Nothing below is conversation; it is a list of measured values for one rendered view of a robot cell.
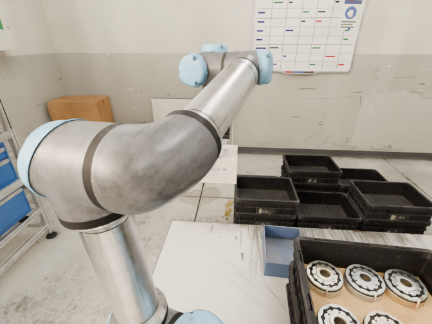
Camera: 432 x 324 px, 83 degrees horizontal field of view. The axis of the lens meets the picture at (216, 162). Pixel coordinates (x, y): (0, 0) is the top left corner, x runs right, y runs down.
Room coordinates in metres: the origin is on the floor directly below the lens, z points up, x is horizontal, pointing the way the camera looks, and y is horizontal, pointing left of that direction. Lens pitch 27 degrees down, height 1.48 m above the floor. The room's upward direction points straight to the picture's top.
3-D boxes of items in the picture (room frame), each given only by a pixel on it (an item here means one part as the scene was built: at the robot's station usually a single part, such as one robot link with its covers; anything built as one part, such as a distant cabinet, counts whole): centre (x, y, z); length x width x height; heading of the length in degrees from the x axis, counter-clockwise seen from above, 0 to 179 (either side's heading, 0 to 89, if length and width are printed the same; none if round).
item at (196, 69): (0.66, 0.03, 1.41); 0.11 x 0.11 x 0.08; 68
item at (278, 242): (0.70, -0.26, 0.74); 0.20 x 0.15 x 0.07; 172
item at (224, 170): (0.76, 0.03, 1.10); 0.20 x 0.12 x 0.09; 85
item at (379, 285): (0.48, -0.43, 0.86); 0.10 x 0.10 x 0.01
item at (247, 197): (1.38, -0.33, 0.37); 0.40 x 0.30 x 0.45; 85
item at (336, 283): (0.49, -0.32, 0.86); 0.10 x 0.10 x 0.01
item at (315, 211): (1.35, -0.73, 0.31); 0.40 x 0.30 x 0.34; 85
